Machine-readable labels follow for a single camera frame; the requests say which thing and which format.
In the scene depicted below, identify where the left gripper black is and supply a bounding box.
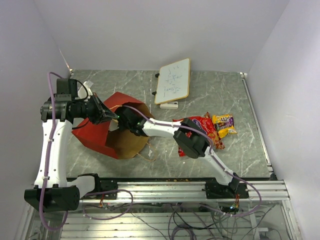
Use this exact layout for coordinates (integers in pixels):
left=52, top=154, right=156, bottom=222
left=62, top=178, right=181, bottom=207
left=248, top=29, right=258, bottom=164
left=73, top=92, right=119, bottom=125

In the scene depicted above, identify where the red brown paper bag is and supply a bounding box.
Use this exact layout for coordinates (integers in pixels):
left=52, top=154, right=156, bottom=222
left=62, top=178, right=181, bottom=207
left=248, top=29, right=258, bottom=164
left=71, top=91, right=153, bottom=160

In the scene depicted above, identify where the red cookie snack bag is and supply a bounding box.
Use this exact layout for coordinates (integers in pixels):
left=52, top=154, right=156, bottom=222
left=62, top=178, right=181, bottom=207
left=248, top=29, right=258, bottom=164
left=188, top=112, right=225, bottom=150

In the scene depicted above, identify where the yellow M&M's packet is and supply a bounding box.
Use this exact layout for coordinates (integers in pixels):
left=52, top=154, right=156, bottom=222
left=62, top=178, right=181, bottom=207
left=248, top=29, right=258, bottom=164
left=218, top=127, right=237, bottom=139
left=212, top=114, right=234, bottom=125

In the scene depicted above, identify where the purple brown M&M's packet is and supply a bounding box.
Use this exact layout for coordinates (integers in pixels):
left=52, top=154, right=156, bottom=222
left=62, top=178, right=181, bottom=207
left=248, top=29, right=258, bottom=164
left=214, top=117, right=235, bottom=131

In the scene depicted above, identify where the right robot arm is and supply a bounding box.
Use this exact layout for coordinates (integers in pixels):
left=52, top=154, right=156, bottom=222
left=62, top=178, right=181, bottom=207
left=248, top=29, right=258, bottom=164
left=115, top=105, right=240, bottom=198

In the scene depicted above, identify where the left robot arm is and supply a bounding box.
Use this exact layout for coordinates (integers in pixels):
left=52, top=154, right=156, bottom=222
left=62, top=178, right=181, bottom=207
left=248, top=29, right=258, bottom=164
left=24, top=78, right=118, bottom=213

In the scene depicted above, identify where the white whiteboard eraser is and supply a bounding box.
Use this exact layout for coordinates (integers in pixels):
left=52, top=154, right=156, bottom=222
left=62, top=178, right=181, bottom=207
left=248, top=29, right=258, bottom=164
left=159, top=101, right=179, bottom=110

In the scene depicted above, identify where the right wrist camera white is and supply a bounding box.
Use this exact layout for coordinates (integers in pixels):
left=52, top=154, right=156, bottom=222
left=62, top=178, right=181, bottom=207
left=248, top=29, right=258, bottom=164
left=108, top=121, right=119, bottom=132

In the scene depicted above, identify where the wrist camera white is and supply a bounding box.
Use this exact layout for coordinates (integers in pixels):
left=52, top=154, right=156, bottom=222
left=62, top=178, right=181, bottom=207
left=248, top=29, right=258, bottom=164
left=108, top=121, right=119, bottom=132
left=77, top=80, right=93, bottom=100

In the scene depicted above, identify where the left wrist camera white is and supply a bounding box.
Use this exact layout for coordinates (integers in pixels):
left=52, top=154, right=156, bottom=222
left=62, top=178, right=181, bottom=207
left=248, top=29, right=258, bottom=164
left=77, top=80, right=93, bottom=100

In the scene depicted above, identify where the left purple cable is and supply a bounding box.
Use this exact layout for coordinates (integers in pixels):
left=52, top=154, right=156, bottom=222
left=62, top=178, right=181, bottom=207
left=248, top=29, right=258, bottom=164
left=38, top=71, right=70, bottom=231

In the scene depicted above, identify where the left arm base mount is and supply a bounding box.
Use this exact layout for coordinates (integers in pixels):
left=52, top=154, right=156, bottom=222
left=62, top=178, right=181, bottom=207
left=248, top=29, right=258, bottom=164
left=100, top=179, right=118, bottom=200

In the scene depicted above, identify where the small whiteboard wooden frame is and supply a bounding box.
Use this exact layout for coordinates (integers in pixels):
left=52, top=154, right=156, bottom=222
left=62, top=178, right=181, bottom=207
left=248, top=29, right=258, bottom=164
left=154, top=58, right=191, bottom=105

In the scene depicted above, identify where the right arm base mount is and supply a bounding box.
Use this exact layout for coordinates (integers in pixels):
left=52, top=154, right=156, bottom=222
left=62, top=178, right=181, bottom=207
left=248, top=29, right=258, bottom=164
left=201, top=178, right=249, bottom=199

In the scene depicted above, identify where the aluminium frame rail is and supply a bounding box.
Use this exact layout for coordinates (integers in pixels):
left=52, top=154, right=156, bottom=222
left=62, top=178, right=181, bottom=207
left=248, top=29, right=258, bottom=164
left=31, top=179, right=291, bottom=203

